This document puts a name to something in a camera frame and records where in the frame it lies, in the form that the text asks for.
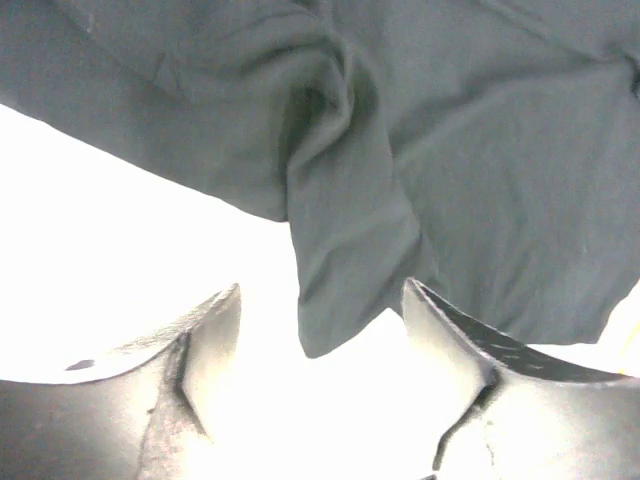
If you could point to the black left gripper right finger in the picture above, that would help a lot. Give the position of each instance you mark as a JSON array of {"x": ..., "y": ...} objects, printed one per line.
[{"x": 504, "y": 410}]

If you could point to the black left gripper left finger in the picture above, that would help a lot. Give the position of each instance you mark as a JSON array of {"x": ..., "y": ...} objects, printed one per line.
[{"x": 145, "y": 410}]

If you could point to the black t-shirt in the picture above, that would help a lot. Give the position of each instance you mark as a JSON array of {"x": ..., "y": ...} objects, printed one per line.
[{"x": 489, "y": 149}]

